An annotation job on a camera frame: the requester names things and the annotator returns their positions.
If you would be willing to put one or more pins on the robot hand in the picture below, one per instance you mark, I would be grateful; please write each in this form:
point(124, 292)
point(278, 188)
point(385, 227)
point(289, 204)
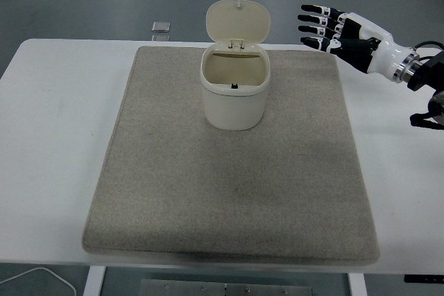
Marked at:
point(383, 53)

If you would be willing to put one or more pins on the cream plastic bin with lid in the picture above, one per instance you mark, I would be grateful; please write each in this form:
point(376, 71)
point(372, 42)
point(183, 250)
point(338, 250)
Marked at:
point(234, 110)

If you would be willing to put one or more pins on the beige fabric mat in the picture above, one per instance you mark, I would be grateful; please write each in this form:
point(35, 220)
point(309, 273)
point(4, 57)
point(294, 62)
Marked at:
point(208, 188)

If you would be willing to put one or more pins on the silver floor plate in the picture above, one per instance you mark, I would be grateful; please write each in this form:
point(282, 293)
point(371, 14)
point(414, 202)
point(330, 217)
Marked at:
point(160, 37)
point(161, 26)

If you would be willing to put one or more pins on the black table control panel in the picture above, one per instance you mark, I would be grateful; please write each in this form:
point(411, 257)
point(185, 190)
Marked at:
point(423, 278)

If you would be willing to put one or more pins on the white table leg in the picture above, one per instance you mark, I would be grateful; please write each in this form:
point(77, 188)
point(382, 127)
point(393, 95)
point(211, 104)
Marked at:
point(357, 285)
point(93, 282)

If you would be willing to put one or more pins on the grey metal plate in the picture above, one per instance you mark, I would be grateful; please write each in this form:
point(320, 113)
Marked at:
point(225, 289)

